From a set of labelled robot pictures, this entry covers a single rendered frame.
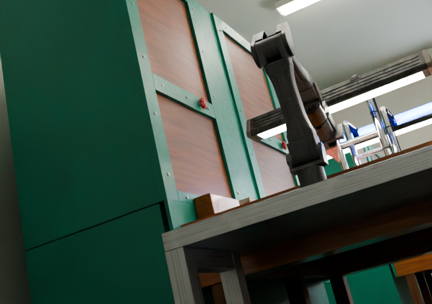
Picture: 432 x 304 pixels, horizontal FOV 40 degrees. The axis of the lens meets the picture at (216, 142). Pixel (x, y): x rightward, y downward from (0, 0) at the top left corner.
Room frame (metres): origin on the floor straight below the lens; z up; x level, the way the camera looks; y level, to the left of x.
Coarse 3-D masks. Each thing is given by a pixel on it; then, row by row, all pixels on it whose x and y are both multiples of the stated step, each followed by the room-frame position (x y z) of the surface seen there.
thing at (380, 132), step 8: (352, 80) 1.76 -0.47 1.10; (368, 104) 1.91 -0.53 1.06; (376, 104) 1.90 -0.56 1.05; (376, 112) 1.90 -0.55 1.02; (376, 120) 1.90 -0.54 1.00; (376, 128) 1.91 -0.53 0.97; (384, 128) 1.91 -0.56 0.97; (360, 136) 1.93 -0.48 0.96; (368, 136) 1.92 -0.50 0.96; (384, 136) 1.90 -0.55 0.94; (344, 144) 1.95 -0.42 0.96; (352, 144) 1.95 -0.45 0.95; (384, 144) 1.90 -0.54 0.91; (384, 152) 1.91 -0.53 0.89; (392, 152) 1.90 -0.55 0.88; (344, 160) 1.96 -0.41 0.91; (344, 168) 1.96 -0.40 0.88
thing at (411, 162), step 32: (416, 160) 1.05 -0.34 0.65; (288, 192) 1.14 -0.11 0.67; (320, 192) 1.12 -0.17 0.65; (352, 192) 1.09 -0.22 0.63; (384, 192) 1.17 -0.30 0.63; (416, 192) 1.26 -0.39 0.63; (192, 224) 1.22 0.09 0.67; (224, 224) 1.19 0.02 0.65; (256, 224) 1.18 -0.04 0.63; (288, 224) 1.28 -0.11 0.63; (320, 224) 1.39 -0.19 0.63
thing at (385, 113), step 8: (384, 112) 2.12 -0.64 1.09; (384, 120) 2.12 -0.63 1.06; (344, 128) 2.18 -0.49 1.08; (352, 128) 2.27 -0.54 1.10; (392, 128) 2.13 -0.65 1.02; (392, 136) 2.12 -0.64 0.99; (392, 144) 2.12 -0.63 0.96; (352, 152) 2.18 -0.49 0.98; (368, 152) 2.16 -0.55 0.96; (376, 152) 2.15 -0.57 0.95
